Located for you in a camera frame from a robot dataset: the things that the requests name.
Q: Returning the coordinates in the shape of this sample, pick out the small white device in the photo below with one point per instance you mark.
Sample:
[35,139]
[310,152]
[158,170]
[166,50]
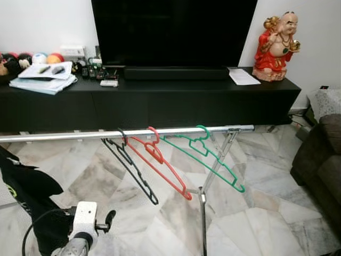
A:
[109,83]

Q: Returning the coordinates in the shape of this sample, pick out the black plush toy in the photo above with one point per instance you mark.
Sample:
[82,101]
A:
[16,63]

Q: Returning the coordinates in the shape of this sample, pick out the orange ball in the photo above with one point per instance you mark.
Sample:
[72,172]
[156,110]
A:
[56,57]

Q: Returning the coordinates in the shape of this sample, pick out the silver metal clothes rack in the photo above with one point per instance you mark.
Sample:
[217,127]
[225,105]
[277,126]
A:
[64,135]

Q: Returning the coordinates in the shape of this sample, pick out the white paper sheet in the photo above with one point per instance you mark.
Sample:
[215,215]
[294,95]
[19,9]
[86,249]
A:
[244,76]

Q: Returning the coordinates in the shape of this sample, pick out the black shirt with green logo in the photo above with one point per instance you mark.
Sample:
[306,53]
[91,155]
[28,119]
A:
[26,213]

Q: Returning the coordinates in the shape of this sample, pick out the dark brown fabric sofa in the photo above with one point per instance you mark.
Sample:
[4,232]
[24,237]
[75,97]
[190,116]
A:
[319,160]

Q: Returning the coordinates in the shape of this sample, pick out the white and blue ball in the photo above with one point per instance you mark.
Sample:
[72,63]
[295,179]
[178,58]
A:
[40,57]

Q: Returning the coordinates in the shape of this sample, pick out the black clothes hanger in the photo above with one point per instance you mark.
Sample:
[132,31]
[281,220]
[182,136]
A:
[133,176]

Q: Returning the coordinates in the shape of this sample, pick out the green clothes hanger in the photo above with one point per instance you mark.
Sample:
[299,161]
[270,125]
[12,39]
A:
[213,171]

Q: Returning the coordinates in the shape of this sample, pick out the black television console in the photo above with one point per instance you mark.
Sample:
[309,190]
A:
[160,106]

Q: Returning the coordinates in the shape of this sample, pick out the red laughing buddha statue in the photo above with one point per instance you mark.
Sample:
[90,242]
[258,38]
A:
[274,53]

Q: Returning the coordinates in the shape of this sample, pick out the red clothes hanger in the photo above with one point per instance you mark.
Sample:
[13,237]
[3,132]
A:
[154,154]

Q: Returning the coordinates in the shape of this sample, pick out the black flat television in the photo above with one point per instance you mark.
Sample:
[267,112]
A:
[170,32]

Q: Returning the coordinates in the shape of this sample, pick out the black remote control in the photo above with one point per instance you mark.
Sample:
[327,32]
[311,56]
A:
[85,71]

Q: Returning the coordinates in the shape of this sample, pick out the stack of white papers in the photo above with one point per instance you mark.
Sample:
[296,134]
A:
[37,82]

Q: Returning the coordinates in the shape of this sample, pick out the black soundbar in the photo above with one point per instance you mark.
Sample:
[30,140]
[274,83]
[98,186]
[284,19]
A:
[176,73]

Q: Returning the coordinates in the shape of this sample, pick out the lace covered side table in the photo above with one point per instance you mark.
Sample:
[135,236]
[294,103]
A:
[325,101]

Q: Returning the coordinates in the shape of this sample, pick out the grey computer mouse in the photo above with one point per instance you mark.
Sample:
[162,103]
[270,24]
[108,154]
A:
[58,69]

